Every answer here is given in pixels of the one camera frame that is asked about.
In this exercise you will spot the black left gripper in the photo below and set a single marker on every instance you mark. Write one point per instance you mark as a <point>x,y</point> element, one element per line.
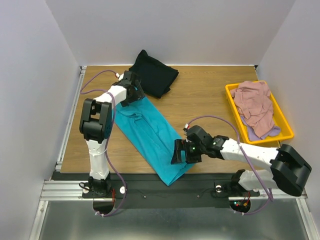
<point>138,95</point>

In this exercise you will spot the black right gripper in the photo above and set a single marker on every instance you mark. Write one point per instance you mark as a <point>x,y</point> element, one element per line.
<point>183,152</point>

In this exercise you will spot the turquoise t shirt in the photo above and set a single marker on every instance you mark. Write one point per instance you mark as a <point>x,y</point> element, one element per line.
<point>153,136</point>

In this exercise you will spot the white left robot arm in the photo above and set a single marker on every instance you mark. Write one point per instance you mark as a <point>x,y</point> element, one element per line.
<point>96,123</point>

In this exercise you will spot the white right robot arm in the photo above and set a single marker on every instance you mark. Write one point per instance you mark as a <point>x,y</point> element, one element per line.
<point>281,168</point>

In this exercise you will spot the folded black t shirt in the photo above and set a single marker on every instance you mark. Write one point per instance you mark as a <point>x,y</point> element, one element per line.
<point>156,77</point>

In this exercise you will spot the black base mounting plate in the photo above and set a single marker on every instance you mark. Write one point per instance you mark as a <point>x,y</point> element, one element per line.
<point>192,190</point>

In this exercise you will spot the pink t shirt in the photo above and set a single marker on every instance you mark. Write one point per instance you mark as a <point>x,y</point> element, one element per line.
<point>253,103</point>

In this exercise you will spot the yellow plastic tray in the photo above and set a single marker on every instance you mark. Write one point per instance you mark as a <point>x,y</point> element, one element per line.
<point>278,118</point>

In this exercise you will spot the lavender t shirt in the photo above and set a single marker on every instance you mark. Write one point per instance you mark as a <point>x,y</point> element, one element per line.
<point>275,131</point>

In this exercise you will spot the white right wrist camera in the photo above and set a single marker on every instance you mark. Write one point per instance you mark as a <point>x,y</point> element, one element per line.
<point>186,127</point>

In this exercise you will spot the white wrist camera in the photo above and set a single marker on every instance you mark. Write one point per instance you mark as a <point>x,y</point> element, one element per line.
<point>186,127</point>
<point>119,76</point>

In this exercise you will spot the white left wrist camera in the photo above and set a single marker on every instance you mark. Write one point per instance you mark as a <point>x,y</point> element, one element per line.
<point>119,76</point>

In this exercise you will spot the aluminium left side rail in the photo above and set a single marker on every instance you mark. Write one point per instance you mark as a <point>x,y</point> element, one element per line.
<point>64,143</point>

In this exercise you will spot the aluminium front frame rail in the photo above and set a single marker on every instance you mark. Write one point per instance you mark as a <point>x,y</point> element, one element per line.
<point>55,190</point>

